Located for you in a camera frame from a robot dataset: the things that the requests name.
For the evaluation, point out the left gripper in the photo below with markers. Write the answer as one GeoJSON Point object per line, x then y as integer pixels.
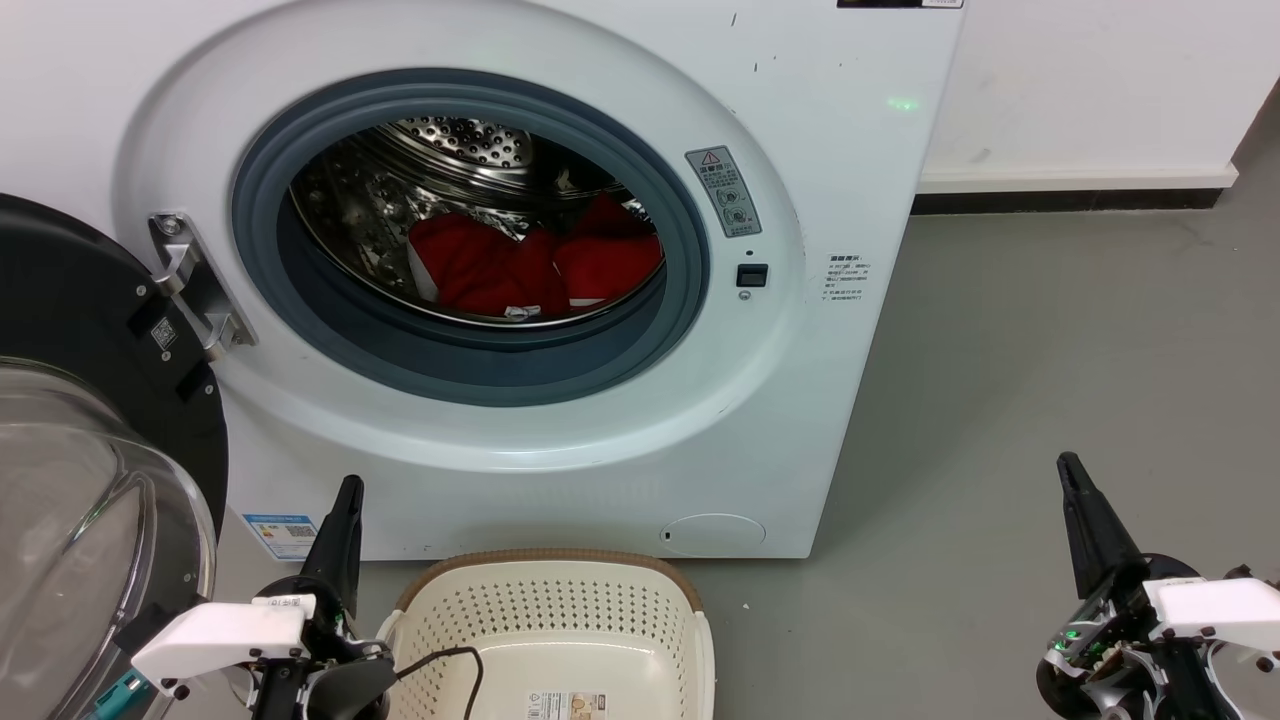
{"type": "Point", "coordinates": [345, 690]}

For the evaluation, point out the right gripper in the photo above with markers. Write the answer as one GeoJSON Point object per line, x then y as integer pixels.
{"type": "Point", "coordinates": [1110, 670]}

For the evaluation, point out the red garment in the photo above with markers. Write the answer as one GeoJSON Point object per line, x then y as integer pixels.
{"type": "Point", "coordinates": [470, 265]}

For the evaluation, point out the cream perforated laundry basket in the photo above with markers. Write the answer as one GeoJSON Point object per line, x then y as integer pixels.
{"type": "Point", "coordinates": [560, 610]}

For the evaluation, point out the printed instruction label sticker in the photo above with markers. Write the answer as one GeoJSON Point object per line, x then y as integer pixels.
{"type": "Point", "coordinates": [566, 706]}

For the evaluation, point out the silver metal door hinge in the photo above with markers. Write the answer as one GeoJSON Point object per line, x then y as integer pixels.
{"type": "Point", "coordinates": [195, 285]}

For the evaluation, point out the black washer door with glass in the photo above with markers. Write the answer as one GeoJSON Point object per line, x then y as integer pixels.
{"type": "Point", "coordinates": [60, 300]}

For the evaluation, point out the perforated steel washer drum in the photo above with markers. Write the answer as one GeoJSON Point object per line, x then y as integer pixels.
{"type": "Point", "coordinates": [455, 142]}

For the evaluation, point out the black display panel strip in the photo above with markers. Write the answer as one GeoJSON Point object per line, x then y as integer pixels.
{"type": "Point", "coordinates": [900, 3]}

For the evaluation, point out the blue energy label sticker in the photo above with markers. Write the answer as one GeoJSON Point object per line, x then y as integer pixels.
{"type": "Point", "coordinates": [282, 535]}

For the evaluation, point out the grey rubber door gasket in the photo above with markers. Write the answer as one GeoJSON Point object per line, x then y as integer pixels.
{"type": "Point", "coordinates": [340, 345]}

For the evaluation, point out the QR code sticker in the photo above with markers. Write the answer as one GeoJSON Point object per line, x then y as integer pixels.
{"type": "Point", "coordinates": [164, 334]}

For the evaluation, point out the white front-load washing machine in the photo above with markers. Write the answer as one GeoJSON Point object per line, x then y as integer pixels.
{"type": "Point", "coordinates": [800, 400]}

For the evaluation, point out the white and black baseboard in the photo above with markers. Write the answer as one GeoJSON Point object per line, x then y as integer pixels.
{"type": "Point", "coordinates": [1070, 190]}

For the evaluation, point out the printed text notice label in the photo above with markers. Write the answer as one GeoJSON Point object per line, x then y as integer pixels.
{"type": "Point", "coordinates": [848, 277]}

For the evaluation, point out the round filter cover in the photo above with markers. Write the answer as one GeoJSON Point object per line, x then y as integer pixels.
{"type": "Point", "coordinates": [713, 535]}

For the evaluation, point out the black door latch socket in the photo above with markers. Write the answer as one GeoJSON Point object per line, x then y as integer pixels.
{"type": "Point", "coordinates": [752, 275]}

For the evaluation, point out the grey warning sticker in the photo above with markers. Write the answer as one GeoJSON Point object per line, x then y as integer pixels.
{"type": "Point", "coordinates": [725, 190]}

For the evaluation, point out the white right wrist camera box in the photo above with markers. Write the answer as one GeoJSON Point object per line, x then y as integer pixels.
{"type": "Point", "coordinates": [1220, 608]}

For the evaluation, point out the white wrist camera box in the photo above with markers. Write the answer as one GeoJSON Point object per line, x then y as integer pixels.
{"type": "Point", "coordinates": [220, 635]}
{"type": "Point", "coordinates": [1220, 608]}

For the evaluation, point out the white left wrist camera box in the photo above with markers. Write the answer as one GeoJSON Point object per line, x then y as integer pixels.
{"type": "Point", "coordinates": [220, 635]}

